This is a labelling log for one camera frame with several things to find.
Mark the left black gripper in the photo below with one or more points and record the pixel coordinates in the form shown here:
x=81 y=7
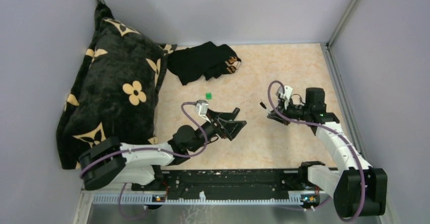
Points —
x=217 y=124

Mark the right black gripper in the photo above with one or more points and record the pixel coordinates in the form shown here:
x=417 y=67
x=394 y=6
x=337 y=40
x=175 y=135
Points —
x=274 y=114

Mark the white pen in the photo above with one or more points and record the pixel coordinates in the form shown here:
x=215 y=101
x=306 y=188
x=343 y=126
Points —
x=263 y=105

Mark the green small cap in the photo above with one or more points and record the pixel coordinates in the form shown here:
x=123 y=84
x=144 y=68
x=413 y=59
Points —
x=208 y=96

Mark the black green highlighter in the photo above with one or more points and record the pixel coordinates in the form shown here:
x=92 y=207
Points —
x=235 y=112

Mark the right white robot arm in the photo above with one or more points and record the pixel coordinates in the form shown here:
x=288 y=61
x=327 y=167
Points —
x=357 y=189

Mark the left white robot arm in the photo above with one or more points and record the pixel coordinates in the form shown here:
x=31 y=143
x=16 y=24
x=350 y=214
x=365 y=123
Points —
x=114 y=161

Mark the black folded cloth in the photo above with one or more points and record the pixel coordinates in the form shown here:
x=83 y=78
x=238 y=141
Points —
x=208 y=60

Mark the black floral plush pillow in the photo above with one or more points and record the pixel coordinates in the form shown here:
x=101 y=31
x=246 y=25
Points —
x=115 y=92

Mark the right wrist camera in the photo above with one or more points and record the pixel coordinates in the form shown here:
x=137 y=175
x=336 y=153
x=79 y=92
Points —
x=284 y=94

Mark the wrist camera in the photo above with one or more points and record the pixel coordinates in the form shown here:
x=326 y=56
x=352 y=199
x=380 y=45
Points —
x=201 y=109
x=284 y=94

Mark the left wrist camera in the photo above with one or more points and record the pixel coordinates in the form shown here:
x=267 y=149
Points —
x=201 y=109

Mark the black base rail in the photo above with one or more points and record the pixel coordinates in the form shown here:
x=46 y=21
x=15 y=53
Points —
x=234 y=185

